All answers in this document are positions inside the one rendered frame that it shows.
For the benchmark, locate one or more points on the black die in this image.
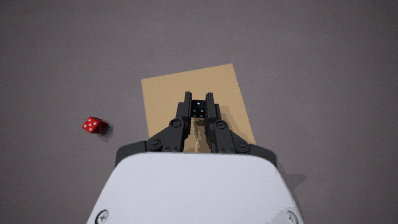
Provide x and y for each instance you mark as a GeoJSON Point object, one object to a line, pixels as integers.
{"type": "Point", "coordinates": [198, 109]}

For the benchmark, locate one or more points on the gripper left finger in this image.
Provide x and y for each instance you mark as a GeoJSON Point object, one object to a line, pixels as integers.
{"type": "Point", "coordinates": [170, 139]}

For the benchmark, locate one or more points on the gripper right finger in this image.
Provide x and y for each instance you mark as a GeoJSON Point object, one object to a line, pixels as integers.
{"type": "Point", "coordinates": [223, 140]}

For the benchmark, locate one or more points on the red die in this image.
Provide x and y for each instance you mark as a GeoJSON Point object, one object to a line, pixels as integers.
{"type": "Point", "coordinates": [94, 125]}

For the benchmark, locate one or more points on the tan flat mat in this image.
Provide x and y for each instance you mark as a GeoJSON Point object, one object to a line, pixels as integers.
{"type": "Point", "coordinates": [162, 94]}

